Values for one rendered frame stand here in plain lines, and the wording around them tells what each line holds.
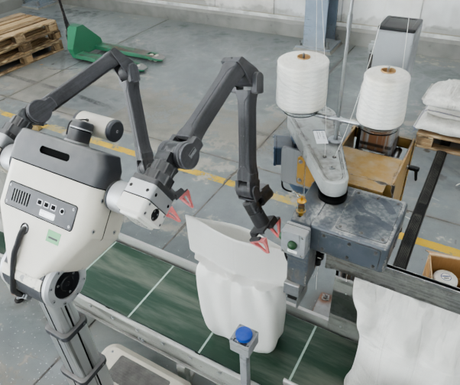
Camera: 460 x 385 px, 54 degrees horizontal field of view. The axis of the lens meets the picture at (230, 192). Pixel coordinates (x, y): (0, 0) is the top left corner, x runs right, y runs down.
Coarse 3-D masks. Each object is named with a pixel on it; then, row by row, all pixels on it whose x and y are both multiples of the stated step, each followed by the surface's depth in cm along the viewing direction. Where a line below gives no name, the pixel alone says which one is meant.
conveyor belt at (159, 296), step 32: (128, 256) 257; (96, 288) 239; (128, 288) 238; (160, 288) 237; (192, 288) 236; (160, 320) 221; (192, 320) 220; (288, 320) 218; (224, 352) 205; (256, 352) 205; (288, 352) 204; (320, 352) 203; (352, 352) 203; (320, 384) 191
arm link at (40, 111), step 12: (96, 60) 165; (108, 60) 166; (120, 60) 168; (132, 60) 171; (84, 72) 161; (96, 72) 164; (108, 72) 168; (120, 72) 172; (72, 84) 159; (84, 84) 161; (48, 96) 153; (60, 96) 156; (72, 96) 159; (36, 108) 149; (48, 108) 152; (36, 120) 150
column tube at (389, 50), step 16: (384, 32) 138; (400, 32) 136; (416, 32) 136; (384, 48) 140; (400, 48) 138; (416, 48) 145; (384, 64) 143; (400, 64) 141; (368, 144) 162; (384, 144) 159
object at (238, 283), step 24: (192, 216) 184; (192, 240) 192; (216, 240) 180; (240, 240) 183; (216, 264) 190; (240, 264) 180; (264, 264) 175; (216, 288) 189; (240, 288) 181; (264, 288) 179; (216, 312) 200; (240, 312) 189; (264, 312) 183; (264, 336) 193
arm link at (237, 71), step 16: (224, 64) 141; (240, 64) 139; (224, 80) 137; (240, 80) 147; (208, 96) 135; (224, 96) 137; (208, 112) 133; (192, 128) 129; (160, 144) 130; (192, 144) 127; (176, 160) 125; (192, 160) 128
